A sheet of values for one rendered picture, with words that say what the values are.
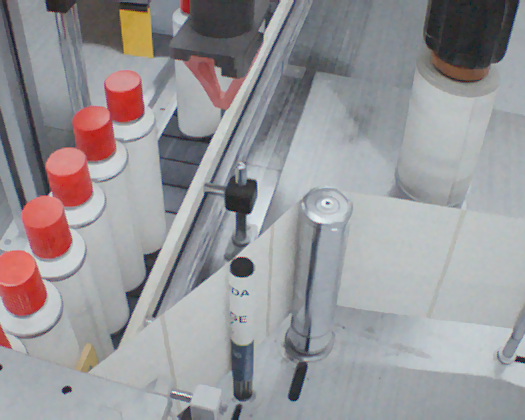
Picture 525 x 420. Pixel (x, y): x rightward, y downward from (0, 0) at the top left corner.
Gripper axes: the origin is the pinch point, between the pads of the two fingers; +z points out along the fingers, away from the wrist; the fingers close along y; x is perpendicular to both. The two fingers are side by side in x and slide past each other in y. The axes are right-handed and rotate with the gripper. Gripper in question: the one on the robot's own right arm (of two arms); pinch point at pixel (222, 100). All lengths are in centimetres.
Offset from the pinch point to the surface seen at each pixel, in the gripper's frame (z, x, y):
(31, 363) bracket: -12.7, -1.8, -37.7
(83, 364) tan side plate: 3.3, 2.1, -29.0
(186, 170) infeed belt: 13.6, 5.3, 3.1
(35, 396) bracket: -12.7, -2.8, -39.3
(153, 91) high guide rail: 5.5, 9.9, 6.0
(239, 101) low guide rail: 10.1, 1.9, 12.4
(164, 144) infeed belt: 13.6, 9.3, 6.5
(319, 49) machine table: 18.4, -2.9, 38.6
